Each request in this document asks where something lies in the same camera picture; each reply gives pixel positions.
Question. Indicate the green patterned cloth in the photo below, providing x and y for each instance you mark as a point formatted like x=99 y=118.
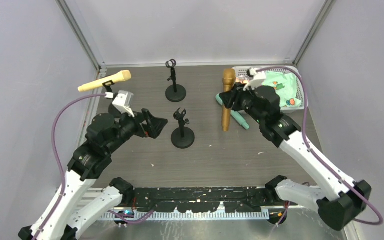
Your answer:
x=285 y=86

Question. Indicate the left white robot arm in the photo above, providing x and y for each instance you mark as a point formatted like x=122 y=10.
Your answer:
x=106 y=134

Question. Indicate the white plastic basket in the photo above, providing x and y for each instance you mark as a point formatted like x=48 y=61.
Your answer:
x=243 y=78

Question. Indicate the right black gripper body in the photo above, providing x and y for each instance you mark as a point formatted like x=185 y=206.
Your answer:
x=233 y=99

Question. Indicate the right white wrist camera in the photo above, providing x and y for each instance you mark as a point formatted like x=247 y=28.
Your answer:
x=258 y=76

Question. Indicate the gold microphone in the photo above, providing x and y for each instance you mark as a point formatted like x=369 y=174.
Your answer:
x=228 y=81

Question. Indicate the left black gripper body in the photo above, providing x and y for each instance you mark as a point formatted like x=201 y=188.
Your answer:
x=144 y=122

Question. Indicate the beige microphone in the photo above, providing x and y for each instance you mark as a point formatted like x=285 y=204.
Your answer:
x=121 y=76

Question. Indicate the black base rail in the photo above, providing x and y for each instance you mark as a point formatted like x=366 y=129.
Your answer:
x=242 y=199

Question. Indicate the mint green microphone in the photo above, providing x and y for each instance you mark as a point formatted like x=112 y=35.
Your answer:
x=236 y=115

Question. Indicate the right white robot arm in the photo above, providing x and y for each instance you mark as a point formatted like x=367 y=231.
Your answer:
x=338 y=199

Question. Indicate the black mic stand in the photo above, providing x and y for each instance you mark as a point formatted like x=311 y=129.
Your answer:
x=174 y=93
x=182 y=137
x=110 y=95

